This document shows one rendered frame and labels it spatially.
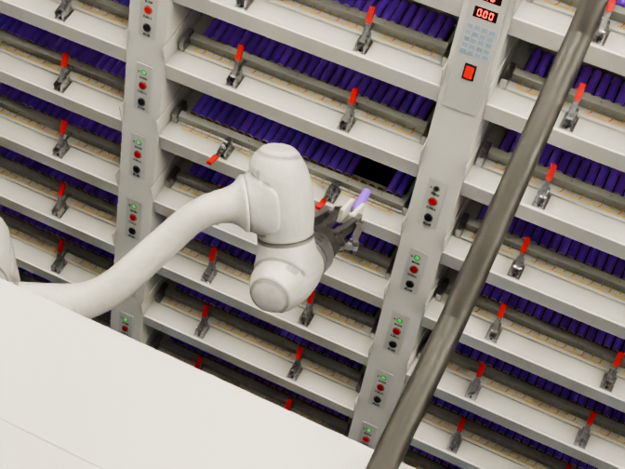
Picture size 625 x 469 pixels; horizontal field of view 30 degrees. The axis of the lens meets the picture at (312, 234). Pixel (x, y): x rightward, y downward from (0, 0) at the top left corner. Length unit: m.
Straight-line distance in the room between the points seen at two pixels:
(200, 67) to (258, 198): 0.65
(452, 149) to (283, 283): 0.54
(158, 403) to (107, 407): 0.04
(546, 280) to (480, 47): 0.55
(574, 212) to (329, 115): 0.55
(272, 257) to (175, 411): 1.02
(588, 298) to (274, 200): 0.81
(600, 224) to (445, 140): 0.35
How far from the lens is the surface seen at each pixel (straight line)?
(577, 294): 2.51
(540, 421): 2.76
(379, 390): 2.82
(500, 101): 2.30
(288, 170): 1.97
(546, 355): 2.63
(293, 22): 2.40
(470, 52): 2.25
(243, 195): 1.98
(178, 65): 2.58
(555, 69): 1.12
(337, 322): 2.81
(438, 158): 2.39
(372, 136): 2.45
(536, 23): 2.20
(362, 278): 2.67
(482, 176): 2.41
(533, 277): 2.51
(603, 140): 2.28
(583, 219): 2.39
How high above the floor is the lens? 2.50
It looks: 39 degrees down
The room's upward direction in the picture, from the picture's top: 11 degrees clockwise
